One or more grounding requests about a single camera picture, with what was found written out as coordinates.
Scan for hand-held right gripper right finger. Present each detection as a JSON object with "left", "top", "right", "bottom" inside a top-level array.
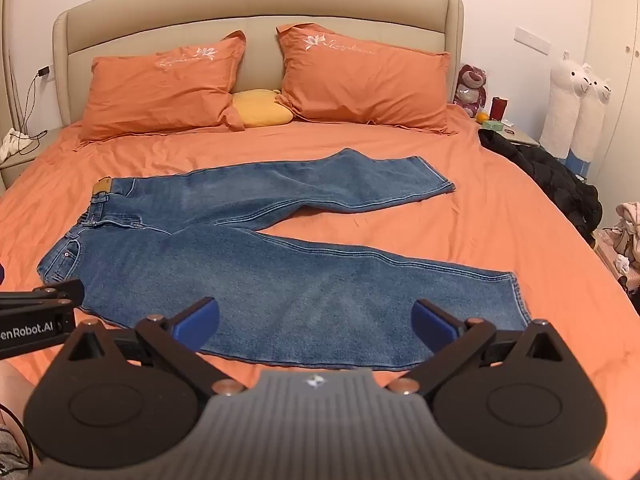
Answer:
[{"left": 387, "top": 299, "right": 576, "bottom": 397}]

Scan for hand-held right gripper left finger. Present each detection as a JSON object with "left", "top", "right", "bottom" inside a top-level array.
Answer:
[{"left": 65, "top": 297, "right": 246, "bottom": 397}]

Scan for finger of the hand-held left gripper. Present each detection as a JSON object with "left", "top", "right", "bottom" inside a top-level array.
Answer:
[
  {"left": 0, "top": 280, "right": 86, "bottom": 307},
  {"left": 0, "top": 298, "right": 76, "bottom": 313}
]

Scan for blue denim pants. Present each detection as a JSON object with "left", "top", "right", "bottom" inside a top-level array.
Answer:
[{"left": 37, "top": 147, "right": 532, "bottom": 372}]

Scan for bed with orange sheet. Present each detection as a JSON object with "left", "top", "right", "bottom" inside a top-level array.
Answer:
[{"left": 0, "top": 0, "right": 640, "bottom": 480}]

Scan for grey knit cloth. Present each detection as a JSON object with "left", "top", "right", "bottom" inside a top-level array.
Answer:
[{"left": 0, "top": 424, "right": 30, "bottom": 477}]

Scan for grey nightstand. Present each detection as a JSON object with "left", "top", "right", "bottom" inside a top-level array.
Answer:
[{"left": 0, "top": 127, "right": 63, "bottom": 193}]

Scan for white crumpled cloth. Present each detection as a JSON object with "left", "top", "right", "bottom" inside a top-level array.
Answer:
[{"left": 0, "top": 128, "right": 37, "bottom": 162}]

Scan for black jacket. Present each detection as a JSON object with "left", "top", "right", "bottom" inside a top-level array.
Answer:
[{"left": 477, "top": 129, "right": 603, "bottom": 248}]

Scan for beige nightstand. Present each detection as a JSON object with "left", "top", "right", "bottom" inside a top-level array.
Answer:
[{"left": 475, "top": 117, "right": 542, "bottom": 149}]

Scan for pile of light clothes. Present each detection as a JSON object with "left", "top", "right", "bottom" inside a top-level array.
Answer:
[{"left": 592, "top": 201, "right": 640, "bottom": 293}]

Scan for small yellow pillow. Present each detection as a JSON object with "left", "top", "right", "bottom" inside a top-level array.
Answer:
[{"left": 231, "top": 89, "right": 294, "bottom": 129}]

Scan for orange embroidered pillow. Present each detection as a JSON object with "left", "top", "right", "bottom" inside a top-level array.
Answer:
[
  {"left": 79, "top": 30, "right": 247, "bottom": 142},
  {"left": 276, "top": 22, "right": 458, "bottom": 137}
]

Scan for pink plush bear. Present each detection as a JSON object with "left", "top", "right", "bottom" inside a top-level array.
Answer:
[{"left": 453, "top": 63, "right": 487, "bottom": 120}]

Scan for white alpaca plush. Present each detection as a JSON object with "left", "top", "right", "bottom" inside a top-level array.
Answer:
[
  {"left": 570, "top": 76, "right": 612, "bottom": 178},
  {"left": 539, "top": 51, "right": 593, "bottom": 161}
]

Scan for white wardrobe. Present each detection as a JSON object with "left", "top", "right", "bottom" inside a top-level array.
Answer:
[{"left": 582, "top": 0, "right": 640, "bottom": 207}]

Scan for black charger cable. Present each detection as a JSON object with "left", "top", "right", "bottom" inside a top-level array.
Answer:
[{"left": 15, "top": 66, "right": 53, "bottom": 157}]

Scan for white wall switch plate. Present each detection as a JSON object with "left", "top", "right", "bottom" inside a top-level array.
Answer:
[{"left": 515, "top": 26, "right": 552, "bottom": 56}]

